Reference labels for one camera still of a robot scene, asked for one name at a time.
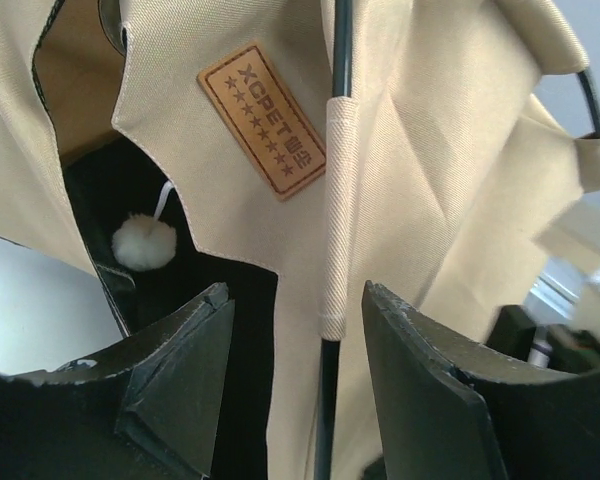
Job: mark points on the beige pet tent fabric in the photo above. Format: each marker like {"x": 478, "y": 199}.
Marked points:
{"x": 233, "y": 173}

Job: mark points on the white pompom toy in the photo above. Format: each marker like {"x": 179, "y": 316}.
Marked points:
{"x": 144, "y": 242}

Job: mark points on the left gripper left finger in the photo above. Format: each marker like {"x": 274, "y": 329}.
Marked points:
{"x": 146, "y": 407}

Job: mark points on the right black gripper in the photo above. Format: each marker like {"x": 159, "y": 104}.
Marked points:
{"x": 555, "y": 346}

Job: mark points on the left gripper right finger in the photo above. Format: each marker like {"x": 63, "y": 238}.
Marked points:
{"x": 452, "y": 408}

